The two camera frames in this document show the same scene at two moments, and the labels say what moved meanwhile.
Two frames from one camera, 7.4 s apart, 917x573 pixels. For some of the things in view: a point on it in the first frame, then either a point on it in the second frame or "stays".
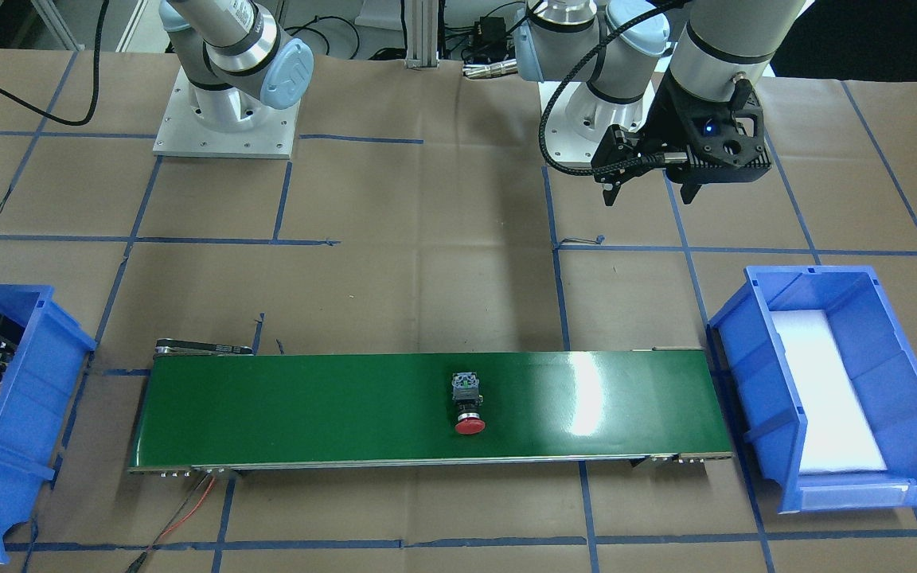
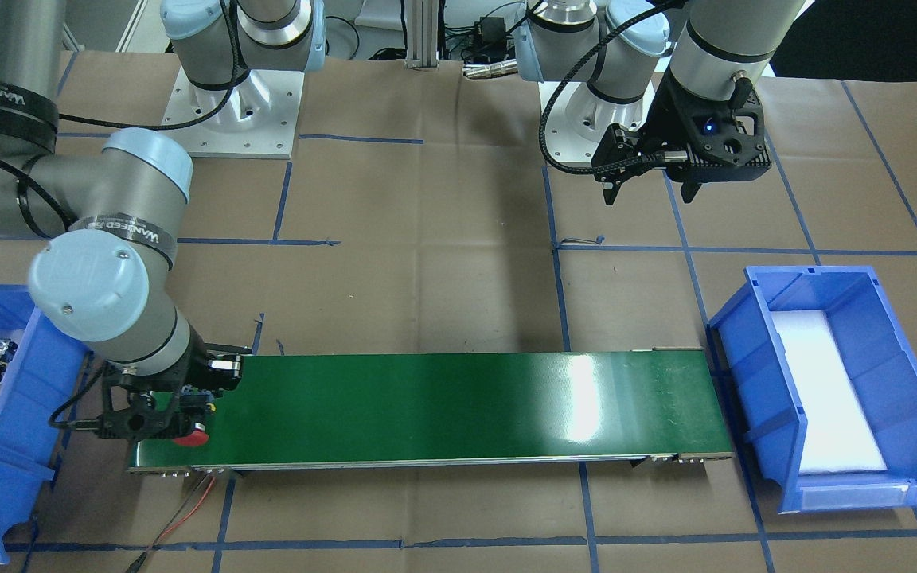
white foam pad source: x=839 y=436 stays
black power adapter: x=493 y=33 stays
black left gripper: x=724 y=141 stays
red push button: x=466 y=391 -> x=198 y=437
